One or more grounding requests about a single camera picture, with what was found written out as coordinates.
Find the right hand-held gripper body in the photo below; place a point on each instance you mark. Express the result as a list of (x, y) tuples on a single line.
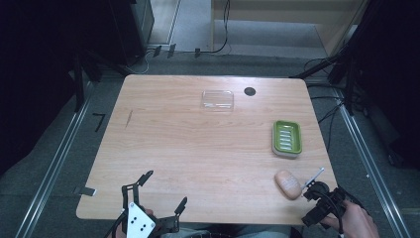
[(322, 205)]

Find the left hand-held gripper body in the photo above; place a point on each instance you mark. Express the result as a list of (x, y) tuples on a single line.
[(140, 222)]

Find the beige soap bar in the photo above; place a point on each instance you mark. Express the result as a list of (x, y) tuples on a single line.
[(288, 184)]

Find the person's left hand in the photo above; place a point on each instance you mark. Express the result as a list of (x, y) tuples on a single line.
[(149, 212)]

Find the green soap dish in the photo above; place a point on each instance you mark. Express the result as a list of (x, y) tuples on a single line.
[(286, 139)]

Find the grey tape strip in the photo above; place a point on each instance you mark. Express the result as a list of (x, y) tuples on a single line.
[(85, 191)]

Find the black tape corner mark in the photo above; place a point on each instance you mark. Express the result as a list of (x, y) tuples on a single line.
[(99, 119)]

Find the clear plastic container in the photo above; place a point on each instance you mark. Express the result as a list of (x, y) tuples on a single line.
[(218, 100)]

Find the dark round table grommet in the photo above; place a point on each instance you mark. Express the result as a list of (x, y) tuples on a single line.
[(250, 91)]

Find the black metal stand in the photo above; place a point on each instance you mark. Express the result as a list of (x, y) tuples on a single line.
[(82, 76), (343, 72)]

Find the black cabinet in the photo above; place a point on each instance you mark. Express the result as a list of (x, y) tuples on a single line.
[(132, 29)]

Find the light wooden shelf unit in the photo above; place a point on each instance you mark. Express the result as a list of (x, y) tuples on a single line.
[(280, 26)]

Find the metal floor rail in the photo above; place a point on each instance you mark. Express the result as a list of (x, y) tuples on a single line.
[(373, 165), (52, 162)]

